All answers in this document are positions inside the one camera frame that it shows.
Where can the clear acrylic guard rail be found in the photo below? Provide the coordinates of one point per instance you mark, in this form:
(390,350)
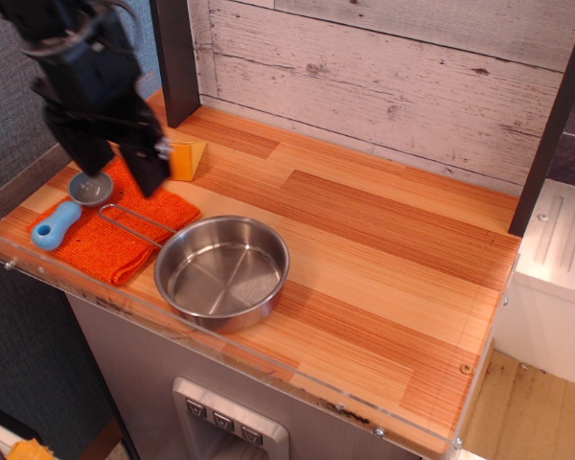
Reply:
(395,279)

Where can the dark upright post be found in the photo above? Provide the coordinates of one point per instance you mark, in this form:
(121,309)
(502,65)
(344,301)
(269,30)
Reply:
(542,161)
(176,56)

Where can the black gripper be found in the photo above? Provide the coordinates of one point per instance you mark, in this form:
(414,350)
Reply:
(89,88)

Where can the orange cloth at bottom left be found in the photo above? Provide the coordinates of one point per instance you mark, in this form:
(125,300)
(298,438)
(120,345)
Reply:
(29,450)

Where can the dark left upright post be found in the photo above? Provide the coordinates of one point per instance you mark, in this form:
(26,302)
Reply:
(176,56)

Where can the yellow cheese wedge block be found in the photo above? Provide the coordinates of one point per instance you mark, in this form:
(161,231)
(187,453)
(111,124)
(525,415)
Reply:
(184,158)

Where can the orange towel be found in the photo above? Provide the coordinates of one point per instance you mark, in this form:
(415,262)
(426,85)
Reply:
(113,246)

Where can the steel pan with wire handle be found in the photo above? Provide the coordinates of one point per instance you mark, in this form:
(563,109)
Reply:
(223,273)

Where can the grey toy kitchen cabinet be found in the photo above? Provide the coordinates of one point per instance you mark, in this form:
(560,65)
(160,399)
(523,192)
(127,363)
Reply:
(140,365)

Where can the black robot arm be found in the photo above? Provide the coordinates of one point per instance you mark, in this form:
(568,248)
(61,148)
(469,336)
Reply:
(22,14)

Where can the dark right upright post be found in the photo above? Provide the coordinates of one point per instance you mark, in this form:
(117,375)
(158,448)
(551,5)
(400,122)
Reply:
(542,161)

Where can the white cabinet at right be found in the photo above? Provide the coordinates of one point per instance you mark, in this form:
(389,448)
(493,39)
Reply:
(536,322)

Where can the silver dispenser button panel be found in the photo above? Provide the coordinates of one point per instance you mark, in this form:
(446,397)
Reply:
(215,427)

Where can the blue spoon with grey bowl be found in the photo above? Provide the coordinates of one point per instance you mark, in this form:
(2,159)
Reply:
(85,191)

